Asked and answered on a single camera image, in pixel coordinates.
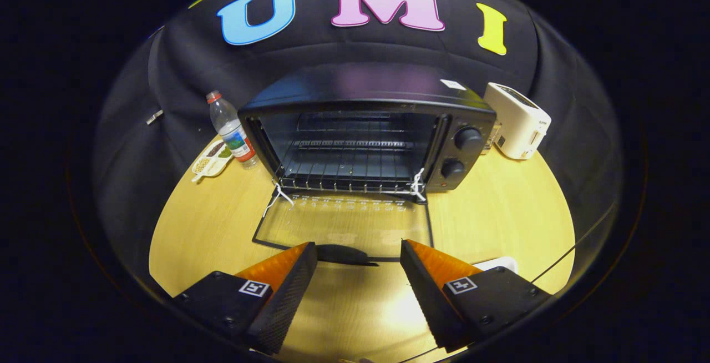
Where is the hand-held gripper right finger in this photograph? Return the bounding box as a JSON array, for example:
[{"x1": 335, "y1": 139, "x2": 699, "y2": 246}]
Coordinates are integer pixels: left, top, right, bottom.
[{"x1": 399, "y1": 239, "x2": 554, "y2": 353}]

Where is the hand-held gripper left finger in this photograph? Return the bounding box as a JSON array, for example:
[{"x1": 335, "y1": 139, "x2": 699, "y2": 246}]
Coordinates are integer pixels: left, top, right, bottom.
[{"x1": 172, "y1": 241, "x2": 319, "y2": 356}]

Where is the black toaster oven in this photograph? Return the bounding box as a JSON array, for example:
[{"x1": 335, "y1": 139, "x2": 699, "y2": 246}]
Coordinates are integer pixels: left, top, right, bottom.
[{"x1": 237, "y1": 62, "x2": 498, "y2": 266}]

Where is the white toaster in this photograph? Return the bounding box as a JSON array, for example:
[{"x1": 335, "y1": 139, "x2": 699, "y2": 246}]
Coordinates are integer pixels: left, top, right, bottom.
[{"x1": 483, "y1": 82, "x2": 552, "y2": 161}]

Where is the divided dish of seeds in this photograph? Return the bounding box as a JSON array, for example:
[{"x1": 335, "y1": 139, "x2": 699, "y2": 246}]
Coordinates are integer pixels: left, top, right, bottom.
[{"x1": 191, "y1": 139, "x2": 234, "y2": 183}]

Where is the clear plastic water bottle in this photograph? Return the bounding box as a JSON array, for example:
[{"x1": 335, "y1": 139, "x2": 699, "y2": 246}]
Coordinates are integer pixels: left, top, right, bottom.
[{"x1": 205, "y1": 90, "x2": 260, "y2": 170}]

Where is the thin black cable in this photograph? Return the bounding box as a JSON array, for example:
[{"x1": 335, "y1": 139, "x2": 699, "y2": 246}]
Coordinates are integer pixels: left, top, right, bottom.
[{"x1": 530, "y1": 202, "x2": 619, "y2": 285}]

